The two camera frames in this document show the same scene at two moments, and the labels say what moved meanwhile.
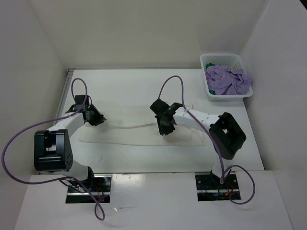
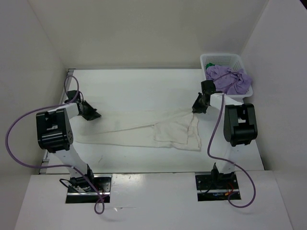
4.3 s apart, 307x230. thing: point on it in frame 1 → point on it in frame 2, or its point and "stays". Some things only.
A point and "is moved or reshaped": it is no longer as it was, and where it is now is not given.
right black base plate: (209, 188) stays
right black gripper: (163, 130) → (196, 108)
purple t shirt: (223, 81) stays
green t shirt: (208, 64) stays
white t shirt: (136, 125) is moved or reshaped
